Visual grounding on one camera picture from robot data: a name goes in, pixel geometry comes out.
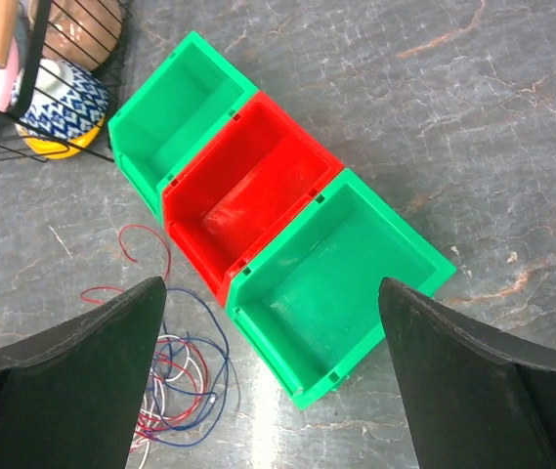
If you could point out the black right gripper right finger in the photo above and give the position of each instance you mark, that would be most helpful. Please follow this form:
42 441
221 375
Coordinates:
474 396

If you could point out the near green plastic bin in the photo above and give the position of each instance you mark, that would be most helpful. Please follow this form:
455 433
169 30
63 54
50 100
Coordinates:
308 302

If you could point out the brown ceramic bowl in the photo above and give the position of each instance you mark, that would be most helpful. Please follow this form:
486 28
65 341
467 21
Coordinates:
82 32

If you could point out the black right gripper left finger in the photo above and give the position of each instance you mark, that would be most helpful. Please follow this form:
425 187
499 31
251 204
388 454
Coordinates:
70 395

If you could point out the black wire basket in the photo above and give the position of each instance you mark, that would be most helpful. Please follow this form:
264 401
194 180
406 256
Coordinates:
25 21

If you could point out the yellow bowl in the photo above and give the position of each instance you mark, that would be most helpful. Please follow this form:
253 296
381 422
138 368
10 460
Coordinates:
55 150

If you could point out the blue patterned bowl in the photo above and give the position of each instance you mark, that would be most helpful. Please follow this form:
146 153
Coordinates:
68 101

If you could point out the far green plastic bin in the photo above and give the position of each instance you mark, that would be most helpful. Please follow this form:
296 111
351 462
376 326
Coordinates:
190 97

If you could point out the red plastic bin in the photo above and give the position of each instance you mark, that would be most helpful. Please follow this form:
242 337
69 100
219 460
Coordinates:
243 189

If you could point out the green plastic bin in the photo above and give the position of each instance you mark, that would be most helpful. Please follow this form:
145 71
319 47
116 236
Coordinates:
190 97
308 302

